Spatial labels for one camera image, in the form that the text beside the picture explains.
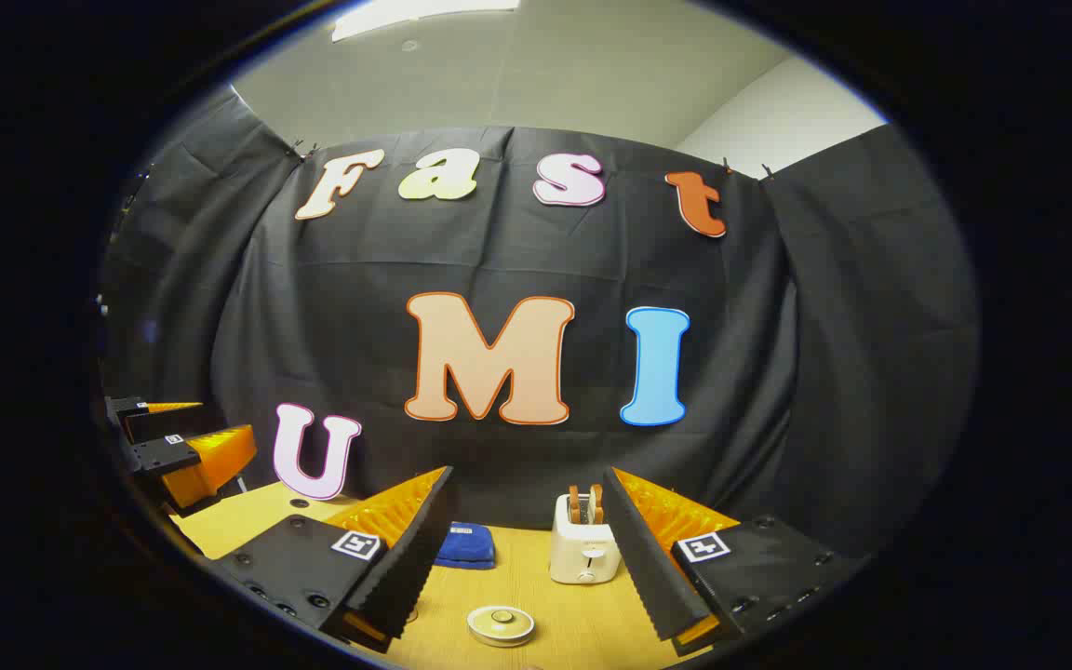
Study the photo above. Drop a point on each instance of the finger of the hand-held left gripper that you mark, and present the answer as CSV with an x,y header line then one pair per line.
x,y
164,456
159,426

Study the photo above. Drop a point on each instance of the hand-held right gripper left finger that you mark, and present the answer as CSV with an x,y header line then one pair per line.
x,y
401,568

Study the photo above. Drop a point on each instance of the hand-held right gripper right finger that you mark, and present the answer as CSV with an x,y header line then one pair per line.
x,y
652,577

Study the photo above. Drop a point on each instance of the blue towel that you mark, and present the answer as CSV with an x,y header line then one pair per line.
x,y
466,547

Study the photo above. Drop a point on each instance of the white toaster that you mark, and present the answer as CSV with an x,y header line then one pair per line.
x,y
582,554

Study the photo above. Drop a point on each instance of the toasted bread slice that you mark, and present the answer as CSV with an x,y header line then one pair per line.
x,y
574,504
596,502

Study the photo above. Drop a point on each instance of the black backdrop cloth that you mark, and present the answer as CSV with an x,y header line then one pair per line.
x,y
778,372

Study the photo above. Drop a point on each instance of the ceiling light panel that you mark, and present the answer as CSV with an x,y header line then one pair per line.
x,y
415,14

